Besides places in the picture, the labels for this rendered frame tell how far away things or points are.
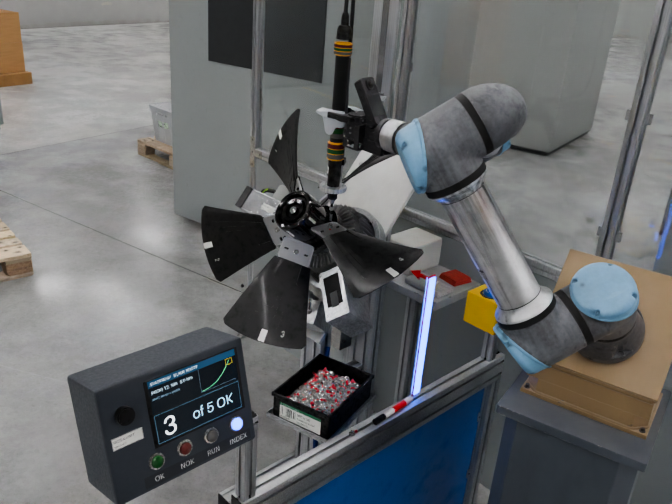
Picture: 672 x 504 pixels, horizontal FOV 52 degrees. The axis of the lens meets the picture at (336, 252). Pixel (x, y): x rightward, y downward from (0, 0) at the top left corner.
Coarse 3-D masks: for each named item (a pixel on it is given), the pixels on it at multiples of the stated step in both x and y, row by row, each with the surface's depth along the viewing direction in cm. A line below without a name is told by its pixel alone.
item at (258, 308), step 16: (272, 272) 180; (288, 272) 181; (304, 272) 182; (256, 288) 179; (272, 288) 179; (288, 288) 180; (304, 288) 181; (240, 304) 178; (256, 304) 178; (272, 304) 178; (288, 304) 178; (304, 304) 179; (224, 320) 178; (240, 320) 177; (256, 320) 176; (272, 320) 177; (288, 320) 177; (304, 320) 178; (256, 336) 175; (272, 336) 175; (288, 336) 176; (304, 336) 176
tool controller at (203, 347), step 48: (192, 336) 118; (96, 384) 101; (144, 384) 103; (192, 384) 109; (240, 384) 116; (96, 432) 102; (144, 432) 104; (192, 432) 110; (240, 432) 117; (96, 480) 107; (144, 480) 105
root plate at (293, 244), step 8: (288, 240) 183; (296, 240) 184; (280, 248) 182; (296, 248) 184; (304, 248) 184; (312, 248) 185; (280, 256) 182; (288, 256) 182; (296, 256) 183; (304, 256) 184; (304, 264) 183
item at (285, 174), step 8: (296, 112) 198; (288, 120) 201; (296, 120) 196; (288, 128) 200; (296, 128) 195; (288, 136) 199; (296, 136) 194; (280, 144) 204; (288, 144) 198; (296, 144) 193; (272, 152) 210; (280, 152) 204; (288, 152) 197; (296, 152) 192; (272, 160) 210; (280, 160) 204; (288, 160) 196; (296, 160) 191; (280, 168) 205; (288, 168) 197; (296, 168) 190; (280, 176) 205; (288, 176) 198; (296, 176) 190; (288, 184) 199
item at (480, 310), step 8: (480, 288) 180; (472, 296) 178; (480, 296) 176; (472, 304) 178; (480, 304) 176; (488, 304) 174; (496, 304) 173; (464, 312) 181; (472, 312) 179; (480, 312) 177; (488, 312) 175; (464, 320) 182; (472, 320) 179; (480, 320) 178; (488, 320) 176; (496, 320) 174; (480, 328) 178; (488, 328) 176
